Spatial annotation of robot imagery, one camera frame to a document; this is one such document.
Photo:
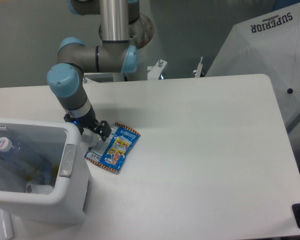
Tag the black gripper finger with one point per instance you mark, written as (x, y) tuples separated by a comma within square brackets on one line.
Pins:
[(102, 128)]

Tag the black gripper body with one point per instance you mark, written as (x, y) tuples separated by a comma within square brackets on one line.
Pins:
[(88, 121)]

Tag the blue snack wrapper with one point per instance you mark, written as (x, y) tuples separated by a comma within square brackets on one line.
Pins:
[(112, 155)]

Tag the clear plastic bottle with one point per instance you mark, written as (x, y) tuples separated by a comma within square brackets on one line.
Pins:
[(25, 159)]

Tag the torn silver wrapper strip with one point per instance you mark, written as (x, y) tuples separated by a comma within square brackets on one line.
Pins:
[(97, 143)]

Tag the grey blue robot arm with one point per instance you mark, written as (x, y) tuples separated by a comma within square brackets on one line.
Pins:
[(74, 59)]

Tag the yellow trash piece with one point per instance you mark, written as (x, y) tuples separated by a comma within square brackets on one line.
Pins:
[(54, 174)]

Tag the white plastic trash can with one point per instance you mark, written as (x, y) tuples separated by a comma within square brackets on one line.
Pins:
[(60, 144)]

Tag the crumpled white tissue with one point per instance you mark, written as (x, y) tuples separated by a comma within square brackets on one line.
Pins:
[(34, 188)]

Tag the left metal table clamp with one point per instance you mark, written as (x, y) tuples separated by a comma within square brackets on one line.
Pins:
[(160, 63)]

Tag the metal table clamp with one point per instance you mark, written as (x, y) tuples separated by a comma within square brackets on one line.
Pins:
[(198, 71), (160, 63)]

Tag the right metal table clamp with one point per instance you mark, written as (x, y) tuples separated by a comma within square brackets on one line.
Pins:
[(198, 71)]

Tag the paper sheet with writing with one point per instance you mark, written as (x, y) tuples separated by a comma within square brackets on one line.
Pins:
[(6, 227)]

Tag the white umbrella with lettering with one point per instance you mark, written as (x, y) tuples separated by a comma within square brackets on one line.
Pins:
[(270, 45)]

